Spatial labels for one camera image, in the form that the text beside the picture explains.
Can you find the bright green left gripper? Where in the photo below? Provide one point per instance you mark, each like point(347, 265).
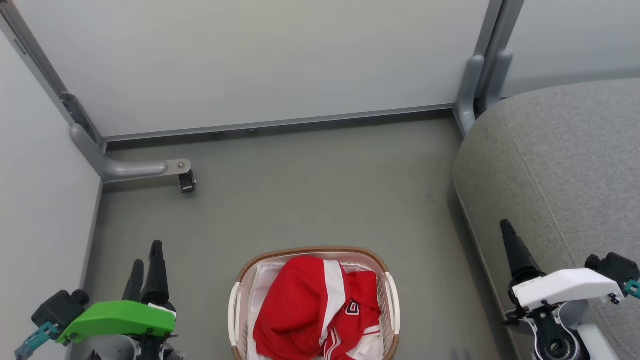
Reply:
point(120, 317)

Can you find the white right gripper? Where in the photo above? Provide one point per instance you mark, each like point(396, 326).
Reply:
point(565, 286)

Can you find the red white sports jersey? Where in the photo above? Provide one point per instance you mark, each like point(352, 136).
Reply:
point(300, 310)

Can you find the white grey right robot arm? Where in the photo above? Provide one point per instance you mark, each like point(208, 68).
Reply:
point(575, 335)

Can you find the grey fabric sofa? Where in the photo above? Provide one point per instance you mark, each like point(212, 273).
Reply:
point(565, 175)

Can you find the black caster wheel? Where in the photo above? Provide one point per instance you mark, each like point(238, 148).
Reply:
point(187, 182)

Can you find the grey metal partition foot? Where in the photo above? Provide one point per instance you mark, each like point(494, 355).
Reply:
point(127, 168)

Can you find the white laundry basket brown rim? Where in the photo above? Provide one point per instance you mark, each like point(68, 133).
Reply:
point(390, 295)

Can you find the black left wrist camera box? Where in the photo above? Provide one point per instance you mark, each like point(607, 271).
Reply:
point(59, 307)

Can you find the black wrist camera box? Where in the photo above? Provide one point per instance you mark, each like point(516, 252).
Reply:
point(59, 307)
point(617, 266)

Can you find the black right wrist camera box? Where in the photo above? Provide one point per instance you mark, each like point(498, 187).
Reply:
point(617, 266)

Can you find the grey metal partition post pair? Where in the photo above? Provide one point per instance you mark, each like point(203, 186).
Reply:
point(480, 65)

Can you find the grey metal partition bottom rail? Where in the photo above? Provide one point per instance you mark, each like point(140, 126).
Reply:
point(280, 122)

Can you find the grey metal partition corner post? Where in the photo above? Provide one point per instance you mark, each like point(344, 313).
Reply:
point(47, 75)

